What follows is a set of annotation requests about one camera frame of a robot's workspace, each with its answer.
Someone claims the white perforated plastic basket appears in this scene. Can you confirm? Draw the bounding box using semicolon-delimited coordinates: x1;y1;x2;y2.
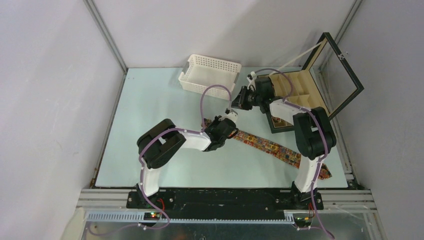
178;54;242;100

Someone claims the purple cable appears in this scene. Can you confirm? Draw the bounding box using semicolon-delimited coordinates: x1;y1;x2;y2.
86;84;233;237
250;68;335;239

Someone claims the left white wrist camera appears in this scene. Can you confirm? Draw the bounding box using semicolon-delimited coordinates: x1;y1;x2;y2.
223;108;238;123

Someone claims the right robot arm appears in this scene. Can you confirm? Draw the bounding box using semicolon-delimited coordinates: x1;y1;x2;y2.
231;73;337;209

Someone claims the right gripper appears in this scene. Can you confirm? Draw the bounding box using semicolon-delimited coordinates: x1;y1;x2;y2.
229;86;263;111

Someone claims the colourful patterned tie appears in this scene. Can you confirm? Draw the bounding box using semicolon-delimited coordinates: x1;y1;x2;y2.
202;118;333;181

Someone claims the black compartment tie box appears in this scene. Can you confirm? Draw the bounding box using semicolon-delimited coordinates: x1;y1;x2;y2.
270;32;364;120

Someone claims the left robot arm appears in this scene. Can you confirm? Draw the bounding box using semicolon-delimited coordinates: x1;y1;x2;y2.
136;111;238;208

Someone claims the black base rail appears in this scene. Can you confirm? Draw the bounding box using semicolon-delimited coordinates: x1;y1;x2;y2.
126;187;324;221

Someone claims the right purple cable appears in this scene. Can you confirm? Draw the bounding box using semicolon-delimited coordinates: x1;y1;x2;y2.
250;68;335;239

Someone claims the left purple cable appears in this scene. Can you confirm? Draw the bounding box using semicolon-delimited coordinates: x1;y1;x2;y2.
86;84;233;237

